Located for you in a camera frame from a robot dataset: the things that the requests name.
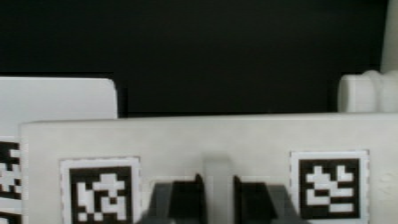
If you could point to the white cabinet box body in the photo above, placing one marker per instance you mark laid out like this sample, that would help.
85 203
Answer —
369 90

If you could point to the white cabinet panel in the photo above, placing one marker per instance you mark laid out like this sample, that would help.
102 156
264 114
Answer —
97 161

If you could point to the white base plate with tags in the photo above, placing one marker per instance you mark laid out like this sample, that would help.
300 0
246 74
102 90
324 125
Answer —
10 184

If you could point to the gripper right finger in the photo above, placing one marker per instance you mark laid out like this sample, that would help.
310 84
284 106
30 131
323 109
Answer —
264 206

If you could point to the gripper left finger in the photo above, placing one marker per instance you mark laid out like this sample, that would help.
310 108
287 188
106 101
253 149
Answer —
179 203

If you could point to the white cabinet block part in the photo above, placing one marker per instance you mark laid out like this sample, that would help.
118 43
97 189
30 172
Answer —
42 99

